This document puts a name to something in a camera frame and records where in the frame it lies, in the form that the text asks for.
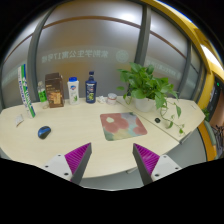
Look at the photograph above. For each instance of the green potted plant white pot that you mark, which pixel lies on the green potted plant white pot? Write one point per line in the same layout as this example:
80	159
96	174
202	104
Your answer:
141	84

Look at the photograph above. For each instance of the white lotion bottle blue cap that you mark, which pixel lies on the white lotion bottle blue cap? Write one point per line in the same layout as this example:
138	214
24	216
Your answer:
73	89

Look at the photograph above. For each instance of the small white jar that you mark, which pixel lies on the small white jar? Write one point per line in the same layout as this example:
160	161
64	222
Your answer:
111	98

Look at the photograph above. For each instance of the small white packet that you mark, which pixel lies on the small white packet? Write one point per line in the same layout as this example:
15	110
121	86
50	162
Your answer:
19	119

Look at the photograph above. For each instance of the small black round object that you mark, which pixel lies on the small black round object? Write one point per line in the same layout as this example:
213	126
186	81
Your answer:
157	120

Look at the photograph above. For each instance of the brown carton box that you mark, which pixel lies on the brown carton box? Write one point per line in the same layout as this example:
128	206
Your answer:
54	90

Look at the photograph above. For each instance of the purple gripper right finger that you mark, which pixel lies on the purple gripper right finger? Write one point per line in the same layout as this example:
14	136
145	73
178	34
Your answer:
151	166

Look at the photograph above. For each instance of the floral mouse pad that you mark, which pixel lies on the floral mouse pad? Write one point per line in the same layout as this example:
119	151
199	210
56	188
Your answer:
118	126

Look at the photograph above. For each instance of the clear plastic bottle green label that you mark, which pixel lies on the clear plastic bottle green label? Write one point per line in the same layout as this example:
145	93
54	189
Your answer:
42	95

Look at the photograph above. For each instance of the black and blue computer mouse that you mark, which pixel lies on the black and blue computer mouse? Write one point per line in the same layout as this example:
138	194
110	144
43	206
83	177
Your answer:
43	132

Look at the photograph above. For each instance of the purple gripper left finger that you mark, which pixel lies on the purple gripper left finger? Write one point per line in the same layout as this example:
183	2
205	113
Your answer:
72	165

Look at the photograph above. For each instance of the green and white tall box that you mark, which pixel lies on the green and white tall box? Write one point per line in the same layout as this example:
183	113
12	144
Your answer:
25	96

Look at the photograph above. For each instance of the crumpled white wrapper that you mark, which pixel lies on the crumpled white wrapper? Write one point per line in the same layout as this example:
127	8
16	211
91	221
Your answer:
101	99

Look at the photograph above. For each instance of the dark blue shampoo bottle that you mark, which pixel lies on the dark blue shampoo bottle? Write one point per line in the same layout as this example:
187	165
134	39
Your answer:
90	86

